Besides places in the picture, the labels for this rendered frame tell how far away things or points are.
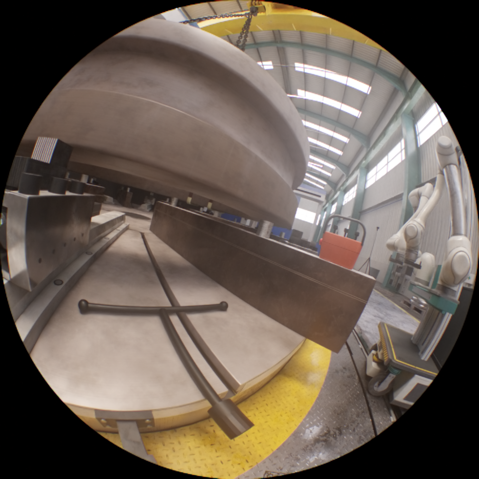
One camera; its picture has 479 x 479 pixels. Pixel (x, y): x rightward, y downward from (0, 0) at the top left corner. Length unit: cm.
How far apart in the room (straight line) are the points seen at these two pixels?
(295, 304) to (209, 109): 110
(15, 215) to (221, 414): 60
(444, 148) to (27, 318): 171
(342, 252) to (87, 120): 119
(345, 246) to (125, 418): 90
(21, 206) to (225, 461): 89
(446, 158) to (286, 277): 112
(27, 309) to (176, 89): 108
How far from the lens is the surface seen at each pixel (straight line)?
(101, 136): 76
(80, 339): 58
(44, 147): 70
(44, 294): 68
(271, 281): 87
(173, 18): 748
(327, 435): 99
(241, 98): 119
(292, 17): 1138
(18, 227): 47
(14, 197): 48
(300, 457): 87
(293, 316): 86
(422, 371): 124
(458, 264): 91
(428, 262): 157
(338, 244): 78
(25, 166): 58
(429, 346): 138
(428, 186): 174
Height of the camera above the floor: 73
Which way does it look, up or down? 6 degrees down
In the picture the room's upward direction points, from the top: 17 degrees clockwise
